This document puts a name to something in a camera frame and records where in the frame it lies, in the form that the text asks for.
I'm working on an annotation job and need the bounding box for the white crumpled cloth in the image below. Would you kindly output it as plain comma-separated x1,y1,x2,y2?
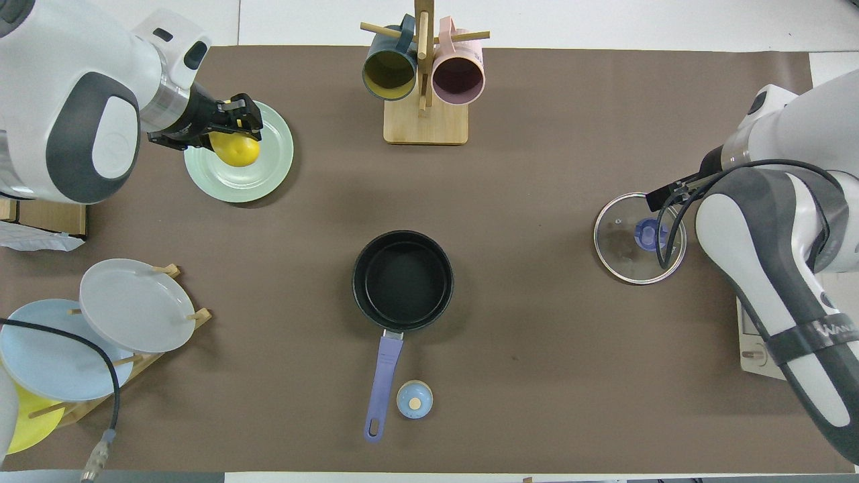
0,220,86,252

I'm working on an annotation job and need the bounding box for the glass lid blue knob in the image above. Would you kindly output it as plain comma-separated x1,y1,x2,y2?
594,193,687,285

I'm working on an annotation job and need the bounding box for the pink mug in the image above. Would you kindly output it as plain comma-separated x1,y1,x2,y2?
432,17,485,106

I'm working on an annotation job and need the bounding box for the yellow lemon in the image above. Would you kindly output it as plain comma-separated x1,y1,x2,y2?
208,131,261,168

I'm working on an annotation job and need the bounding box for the brown table mat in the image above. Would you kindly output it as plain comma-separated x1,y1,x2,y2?
0,46,840,474

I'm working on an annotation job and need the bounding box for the brown wooden board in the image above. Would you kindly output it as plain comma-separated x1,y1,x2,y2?
0,198,88,237

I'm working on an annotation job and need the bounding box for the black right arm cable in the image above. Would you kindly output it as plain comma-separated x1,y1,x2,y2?
654,159,840,269

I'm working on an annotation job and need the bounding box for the dark blue pot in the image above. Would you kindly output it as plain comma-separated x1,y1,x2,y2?
352,230,455,443

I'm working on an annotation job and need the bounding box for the wooden mug rack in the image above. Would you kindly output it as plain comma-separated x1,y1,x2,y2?
360,0,491,146

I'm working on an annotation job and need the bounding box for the grey white plate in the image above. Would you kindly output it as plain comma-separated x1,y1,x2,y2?
79,258,197,354

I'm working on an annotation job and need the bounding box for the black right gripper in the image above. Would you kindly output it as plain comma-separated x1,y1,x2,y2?
646,171,712,206

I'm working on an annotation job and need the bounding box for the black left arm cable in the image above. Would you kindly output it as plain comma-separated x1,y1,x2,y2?
0,319,121,483

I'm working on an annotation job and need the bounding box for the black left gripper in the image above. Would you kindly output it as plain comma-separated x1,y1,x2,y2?
148,84,264,150

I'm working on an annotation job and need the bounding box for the green plate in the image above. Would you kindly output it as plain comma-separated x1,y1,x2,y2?
184,99,295,203

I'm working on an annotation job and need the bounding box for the wooden plate rack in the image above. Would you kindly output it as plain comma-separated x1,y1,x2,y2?
27,264,213,427

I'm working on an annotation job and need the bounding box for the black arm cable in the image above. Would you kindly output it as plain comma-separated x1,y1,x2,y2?
654,159,840,269
0,319,121,483

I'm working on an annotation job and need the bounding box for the yellow plate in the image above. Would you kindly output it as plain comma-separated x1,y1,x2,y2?
3,382,66,455

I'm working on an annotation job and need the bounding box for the light blue plate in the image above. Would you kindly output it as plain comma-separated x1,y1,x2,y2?
0,299,135,402

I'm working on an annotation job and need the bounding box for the beige toaster oven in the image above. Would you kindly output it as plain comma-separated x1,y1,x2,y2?
737,295,789,380

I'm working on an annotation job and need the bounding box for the dark teal mug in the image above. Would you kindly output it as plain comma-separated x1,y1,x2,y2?
362,15,418,101

